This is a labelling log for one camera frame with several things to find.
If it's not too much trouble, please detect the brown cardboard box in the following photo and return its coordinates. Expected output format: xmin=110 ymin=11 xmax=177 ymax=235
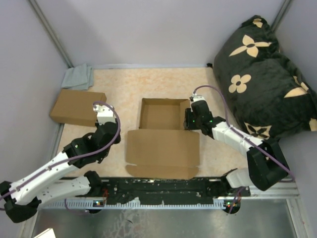
xmin=125 ymin=98 xmax=200 ymax=179
xmin=50 ymin=89 xmax=106 ymax=127

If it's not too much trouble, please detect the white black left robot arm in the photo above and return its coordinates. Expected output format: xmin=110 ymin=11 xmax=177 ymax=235
xmin=0 ymin=101 xmax=121 ymax=223

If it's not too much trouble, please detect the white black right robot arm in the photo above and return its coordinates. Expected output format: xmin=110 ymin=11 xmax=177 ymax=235
xmin=184 ymin=95 xmax=290 ymax=196

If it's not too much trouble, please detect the closed brown cardboard box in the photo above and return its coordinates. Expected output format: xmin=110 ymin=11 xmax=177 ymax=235
xmin=50 ymin=89 xmax=106 ymax=127

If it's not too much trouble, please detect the grey folded cloth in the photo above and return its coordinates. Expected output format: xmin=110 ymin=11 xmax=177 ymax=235
xmin=61 ymin=63 xmax=94 ymax=90

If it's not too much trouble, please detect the black floral plush pillow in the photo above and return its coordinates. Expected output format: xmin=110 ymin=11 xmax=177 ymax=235
xmin=212 ymin=15 xmax=317 ymax=139

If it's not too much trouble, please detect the white paper corner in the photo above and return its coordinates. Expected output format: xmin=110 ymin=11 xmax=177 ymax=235
xmin=34 ymin=228 xmax=56 ymax=238

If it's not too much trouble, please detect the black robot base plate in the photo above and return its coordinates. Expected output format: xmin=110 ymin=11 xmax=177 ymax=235
xmin=74 ymin=176 xmax=251 ymax=215

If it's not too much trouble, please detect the aluminium frame rail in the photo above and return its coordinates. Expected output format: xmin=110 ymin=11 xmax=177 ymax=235
xmin=38 ymin=177 xmax=299 ymax=213

